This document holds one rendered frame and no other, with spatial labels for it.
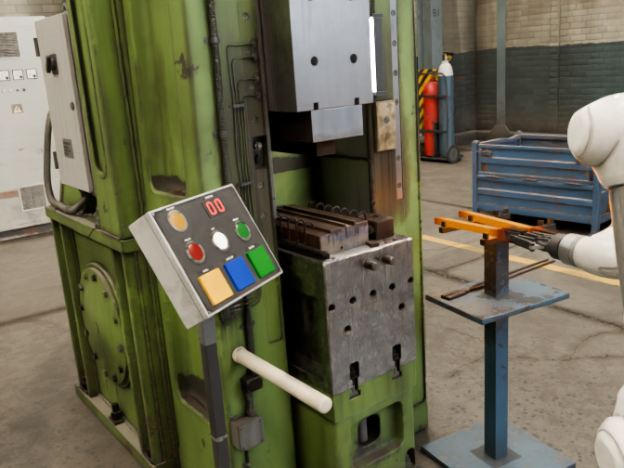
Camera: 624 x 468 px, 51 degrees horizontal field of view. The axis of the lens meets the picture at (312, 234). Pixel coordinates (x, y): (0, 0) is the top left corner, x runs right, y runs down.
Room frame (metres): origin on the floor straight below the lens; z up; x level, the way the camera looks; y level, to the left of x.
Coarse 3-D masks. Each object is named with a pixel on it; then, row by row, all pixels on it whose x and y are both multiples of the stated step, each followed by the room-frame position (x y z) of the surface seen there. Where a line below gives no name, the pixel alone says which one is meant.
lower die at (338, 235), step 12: (288, 216) 2.23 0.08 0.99; (300, 216) 2.21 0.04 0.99; (312, 216) 2.16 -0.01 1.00; (336, 216) 2.13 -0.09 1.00; (348, 216) 2.16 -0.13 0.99; (300, 228) 2.09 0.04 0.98; (324, 228) 2.02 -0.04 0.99; (336, 228) 2.01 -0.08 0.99; (348, 228) 2.04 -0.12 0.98; (360, 228) 2.07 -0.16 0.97; (300, 240) 2.05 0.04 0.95; (312, 240) 2.00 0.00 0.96; (324, 240) 1.98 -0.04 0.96; (336, 240) 2.01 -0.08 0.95; (348, 240) 2.04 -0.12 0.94; (360, 240) 2.07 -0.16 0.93; (336, 252) 2.01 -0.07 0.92
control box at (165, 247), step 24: (216, 192) 1.70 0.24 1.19; (144, 216) 1.48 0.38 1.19; (168, 216) 1.51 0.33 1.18; (192, 216) 1.57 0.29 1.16; (216, 216) 1.64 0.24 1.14; (240, 216) 1.71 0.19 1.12; (144, 240) 1.48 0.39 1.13; (168, 240) 1.46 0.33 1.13; (192, 240) 1.52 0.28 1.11; (240, 240) 1.65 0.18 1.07; (264, 240) 1.72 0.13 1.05; (168, 264) 1.45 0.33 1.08; (192, 264) 1.47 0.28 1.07; (216, 264) 1.53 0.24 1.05; (168, 288) 1.46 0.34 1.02; (192, 288) 1.43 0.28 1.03; (192, 312) 1.43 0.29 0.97; (216, 312) 1.44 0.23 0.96
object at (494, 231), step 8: (440, 216) 2.29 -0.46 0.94; (440, 224) 2.25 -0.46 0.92; (448, 224) 2.21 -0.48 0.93; (456, 224) 2.18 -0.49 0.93; (464, 224) 2.14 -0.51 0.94; (472, 224) 2.12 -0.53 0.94; (480, 224) 2.11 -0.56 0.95; (480, 232) 2.07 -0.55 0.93; (488, 232) 2.04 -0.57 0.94; (496, 232) 2.01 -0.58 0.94; (520, 232) 1.92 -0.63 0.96; (504, 240) 1.98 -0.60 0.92
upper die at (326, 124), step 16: (272, 112) 2.13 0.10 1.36; (288, 112) 2.06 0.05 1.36; (304, 112) 2.00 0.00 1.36; (320, 112) 1.99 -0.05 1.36; (336, 112) 2.02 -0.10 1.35; (352, 112) 2.06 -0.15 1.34; (272, 128) 2.14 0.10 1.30; (288, 128) 2.07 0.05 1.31; (304, 128) 2.00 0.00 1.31; (320, 128) 1.99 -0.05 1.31; (336, 128) 2.02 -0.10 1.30; (352, 128) 2.06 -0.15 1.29
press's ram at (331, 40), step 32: (288, 0) 1.94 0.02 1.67; (320, 0) 2.00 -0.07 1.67; (352, 0) 2.08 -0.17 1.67; (288, 32) 1.95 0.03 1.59; (320, 32) 2.00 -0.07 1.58; (352, 32) 2.07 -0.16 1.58; (288, 64) 1.96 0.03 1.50; (320, 64) 2.00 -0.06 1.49; (352, 64) 2.07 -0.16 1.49; (288, 96) 1.97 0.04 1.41; (320, 96) 1.99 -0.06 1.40; (352, 96) 2.06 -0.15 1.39
